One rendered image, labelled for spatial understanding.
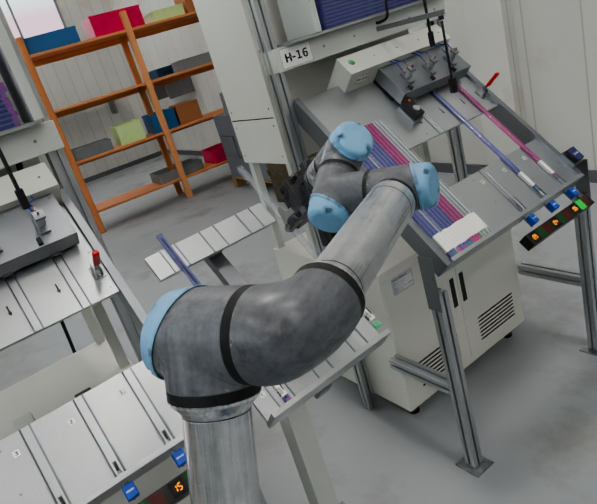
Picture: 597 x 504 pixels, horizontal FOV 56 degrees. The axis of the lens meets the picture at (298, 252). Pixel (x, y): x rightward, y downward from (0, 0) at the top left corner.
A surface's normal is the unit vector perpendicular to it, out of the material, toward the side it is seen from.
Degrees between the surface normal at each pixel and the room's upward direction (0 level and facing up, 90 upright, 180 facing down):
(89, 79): 90
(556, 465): 0
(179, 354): 69
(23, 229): 44
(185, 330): 53
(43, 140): 90
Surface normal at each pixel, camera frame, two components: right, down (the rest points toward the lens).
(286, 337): 0.22, -0.02
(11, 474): 0.20, -0.54
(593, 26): -0.81, 0.41
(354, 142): 0.35, -0.38
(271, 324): -0.06, -0.29
